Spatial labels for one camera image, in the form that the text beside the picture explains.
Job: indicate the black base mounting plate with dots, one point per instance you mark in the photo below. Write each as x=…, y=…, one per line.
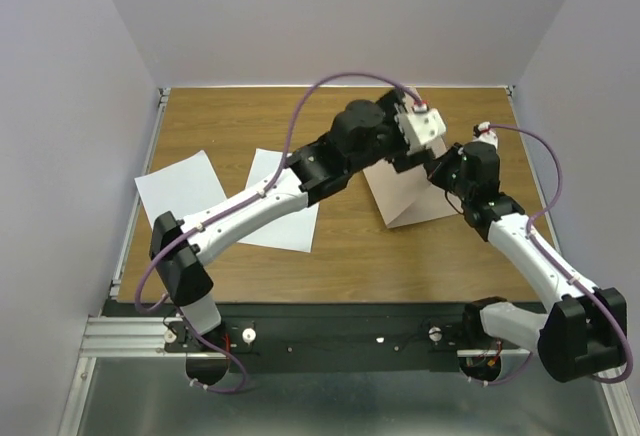
x=338, y=337

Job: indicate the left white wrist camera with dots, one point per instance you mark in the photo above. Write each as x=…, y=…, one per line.
x=422, y=130

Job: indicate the aluminium frame rail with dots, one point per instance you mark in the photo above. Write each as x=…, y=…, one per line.
x=123, y=337

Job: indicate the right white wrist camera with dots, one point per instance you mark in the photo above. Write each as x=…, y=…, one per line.
x=484, y=133

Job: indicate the white paper sheet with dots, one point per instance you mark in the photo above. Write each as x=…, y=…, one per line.
x=186, y=187
x=293, y=232

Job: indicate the white paper sheet far left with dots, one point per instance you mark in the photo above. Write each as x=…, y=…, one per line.
x=186, y=187

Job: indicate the tan paper folder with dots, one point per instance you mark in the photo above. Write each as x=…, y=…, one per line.
x=407, y=198

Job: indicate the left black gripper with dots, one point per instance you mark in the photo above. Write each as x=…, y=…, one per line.
x=400, y=161

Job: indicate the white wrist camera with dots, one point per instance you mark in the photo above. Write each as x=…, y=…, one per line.
x=484, y=133
x=422, y=130

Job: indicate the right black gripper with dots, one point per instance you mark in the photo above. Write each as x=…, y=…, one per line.
x=436, y=168

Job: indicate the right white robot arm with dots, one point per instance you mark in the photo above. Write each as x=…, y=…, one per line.
x=582, y=331

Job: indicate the white paper sheet centre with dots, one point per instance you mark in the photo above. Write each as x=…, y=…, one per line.
x=293, y=232

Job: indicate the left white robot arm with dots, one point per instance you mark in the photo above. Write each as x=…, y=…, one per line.
x=181, y=249

